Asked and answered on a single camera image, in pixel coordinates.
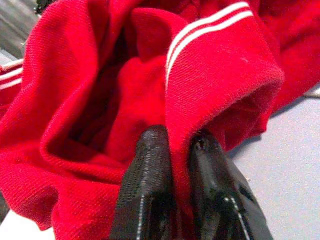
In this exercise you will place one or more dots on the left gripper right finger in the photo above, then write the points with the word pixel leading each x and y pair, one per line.
pixel 220 195

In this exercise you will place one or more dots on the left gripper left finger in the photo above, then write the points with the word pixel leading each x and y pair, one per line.
pixel 147 187

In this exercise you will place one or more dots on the red shirt with white stripes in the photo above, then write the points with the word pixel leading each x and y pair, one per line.
pixel 212 75

